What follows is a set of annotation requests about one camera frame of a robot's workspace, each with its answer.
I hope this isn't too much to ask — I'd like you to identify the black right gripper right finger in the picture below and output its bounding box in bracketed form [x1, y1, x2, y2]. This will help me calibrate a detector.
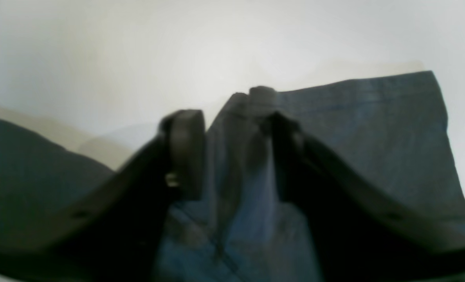
[263, 112, 465, 282]

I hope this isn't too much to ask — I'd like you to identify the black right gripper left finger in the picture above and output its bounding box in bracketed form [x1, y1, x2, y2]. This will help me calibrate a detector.
[0, 110, 205, 282]

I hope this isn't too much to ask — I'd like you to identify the grey T-shirt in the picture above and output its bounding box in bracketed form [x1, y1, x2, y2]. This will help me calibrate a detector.
[0, 71, 465, 282]

